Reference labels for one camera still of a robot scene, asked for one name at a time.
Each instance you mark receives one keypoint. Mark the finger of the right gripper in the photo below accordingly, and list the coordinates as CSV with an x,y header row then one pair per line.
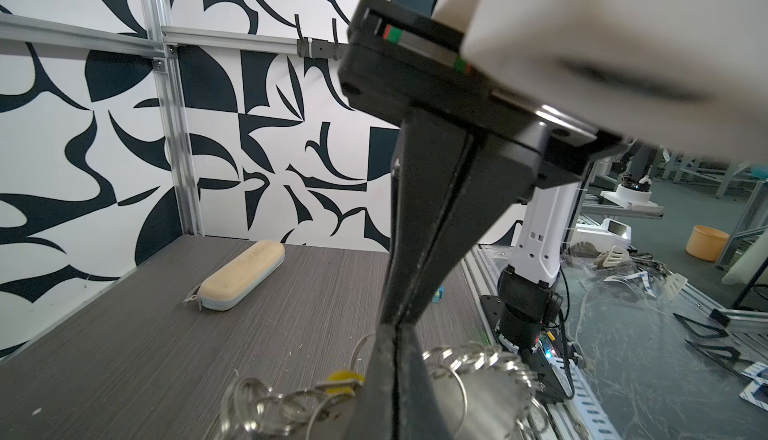
x,y
492,176
434,157

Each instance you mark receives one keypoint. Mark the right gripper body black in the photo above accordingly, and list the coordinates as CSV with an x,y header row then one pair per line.
x,y
398,61

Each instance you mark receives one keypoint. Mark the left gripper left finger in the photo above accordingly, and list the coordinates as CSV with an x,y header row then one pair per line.
x,y
374,413

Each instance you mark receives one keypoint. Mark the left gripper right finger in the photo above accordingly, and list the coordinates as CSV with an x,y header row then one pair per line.
x,y
418,412

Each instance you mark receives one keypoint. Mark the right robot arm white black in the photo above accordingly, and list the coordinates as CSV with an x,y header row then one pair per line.
x,y
528,282

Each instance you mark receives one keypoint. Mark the blue owl toy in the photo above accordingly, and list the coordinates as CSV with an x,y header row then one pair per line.
x,y
438,296

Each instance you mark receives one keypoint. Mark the orange bucket background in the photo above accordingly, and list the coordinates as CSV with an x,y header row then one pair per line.
x,y
706,243

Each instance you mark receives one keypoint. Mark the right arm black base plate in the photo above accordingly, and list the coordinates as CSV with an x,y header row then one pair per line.
x,y
542,349

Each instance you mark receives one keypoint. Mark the white slotted cable duct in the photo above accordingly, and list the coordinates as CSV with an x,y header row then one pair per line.
x,y
582,416

